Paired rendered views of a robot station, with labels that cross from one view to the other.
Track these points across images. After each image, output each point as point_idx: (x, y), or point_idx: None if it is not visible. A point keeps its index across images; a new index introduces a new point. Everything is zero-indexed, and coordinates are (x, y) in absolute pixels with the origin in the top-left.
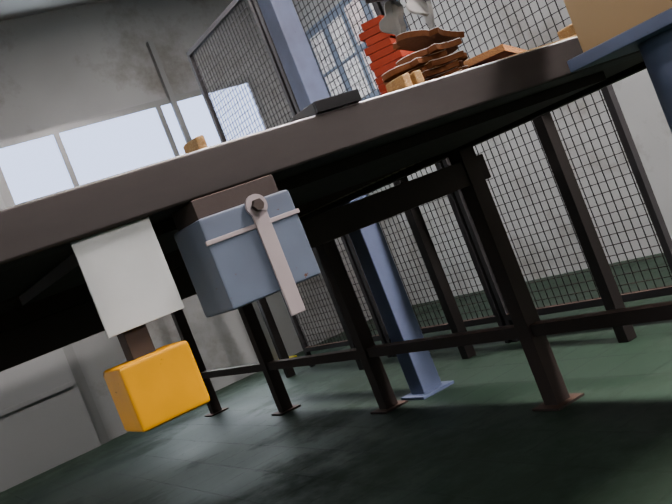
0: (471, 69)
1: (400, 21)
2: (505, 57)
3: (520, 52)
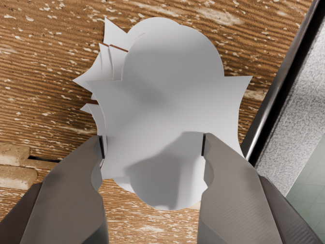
0: (289, 189)
1: (95, 188)
2: (280, 65)
3: (297, 30)
